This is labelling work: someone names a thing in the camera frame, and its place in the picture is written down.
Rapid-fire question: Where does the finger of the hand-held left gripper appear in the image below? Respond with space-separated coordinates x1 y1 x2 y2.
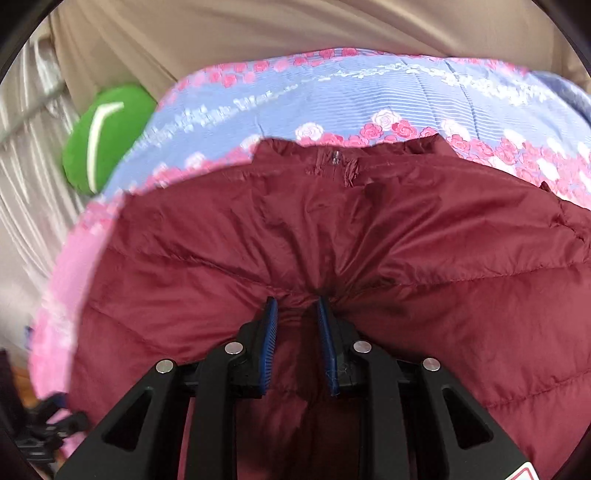
21 392 89 460

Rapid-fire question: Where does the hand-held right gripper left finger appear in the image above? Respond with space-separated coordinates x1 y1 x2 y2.
54 296 279 480

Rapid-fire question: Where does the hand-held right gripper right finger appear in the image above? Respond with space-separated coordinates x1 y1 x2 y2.
315 295 532 480

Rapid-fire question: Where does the maroon puffer jacket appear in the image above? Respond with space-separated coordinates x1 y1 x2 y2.
68 135 591 480

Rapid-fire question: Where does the silver satin curtain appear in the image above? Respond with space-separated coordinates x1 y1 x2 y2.
0 18 90 333

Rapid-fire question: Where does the pink rose-print bed sheet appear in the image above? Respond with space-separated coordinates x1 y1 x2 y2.
28 46 591 455

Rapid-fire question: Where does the green round pillow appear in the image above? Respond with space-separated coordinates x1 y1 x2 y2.
62 83 158 195

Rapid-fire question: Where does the beige hanging cloth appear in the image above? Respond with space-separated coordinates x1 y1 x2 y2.
50 0 578 116

